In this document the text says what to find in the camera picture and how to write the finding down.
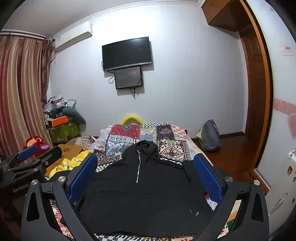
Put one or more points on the small cartoon stickers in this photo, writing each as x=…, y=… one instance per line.
x=291, y=162

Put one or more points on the green patterned cloth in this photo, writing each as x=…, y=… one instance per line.
x=64, y=133

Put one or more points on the patchwork printed blanket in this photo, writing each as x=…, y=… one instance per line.
x=120, y=143

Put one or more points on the white air conditioner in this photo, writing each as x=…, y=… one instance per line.
x=71, y=37

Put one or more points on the orange box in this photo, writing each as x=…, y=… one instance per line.
x=59, y=121

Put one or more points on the black zip hoodie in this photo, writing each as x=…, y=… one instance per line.
x=143, y=197

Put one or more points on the wooden wall cabinet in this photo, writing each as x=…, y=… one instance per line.
x=222, y=14

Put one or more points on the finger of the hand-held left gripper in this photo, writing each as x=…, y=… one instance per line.
x=50, y=155
x=29, y=152

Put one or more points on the wooden door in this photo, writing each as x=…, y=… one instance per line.
x=266, y=92

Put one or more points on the red plush toy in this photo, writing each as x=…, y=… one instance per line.
x=32, y=141

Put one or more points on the small black monitor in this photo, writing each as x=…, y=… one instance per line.
x=128, y=77

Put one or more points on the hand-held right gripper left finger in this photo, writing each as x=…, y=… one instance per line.
x=83, y=177

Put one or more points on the pile of household clutter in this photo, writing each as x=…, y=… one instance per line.
x=55, y=106

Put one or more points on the grey bag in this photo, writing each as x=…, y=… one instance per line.
x=211, y=136

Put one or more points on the white wall switch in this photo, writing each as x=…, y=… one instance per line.
x=287, y=49

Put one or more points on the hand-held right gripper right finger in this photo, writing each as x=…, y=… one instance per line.
x=208, y=178

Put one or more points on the pink heart wall sticker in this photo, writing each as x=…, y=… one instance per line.
x=291, y=125

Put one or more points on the white curtain rail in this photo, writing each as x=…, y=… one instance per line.
x=23, y=34

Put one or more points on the brown cardboard box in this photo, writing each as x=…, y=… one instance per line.
x=69, y=149

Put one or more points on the black wall television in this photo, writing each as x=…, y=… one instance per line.
x=127, y=53

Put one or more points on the striped brown curtain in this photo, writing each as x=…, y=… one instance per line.
x=20, y=92

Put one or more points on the yellow garment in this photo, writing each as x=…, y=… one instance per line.
x=77, y=160

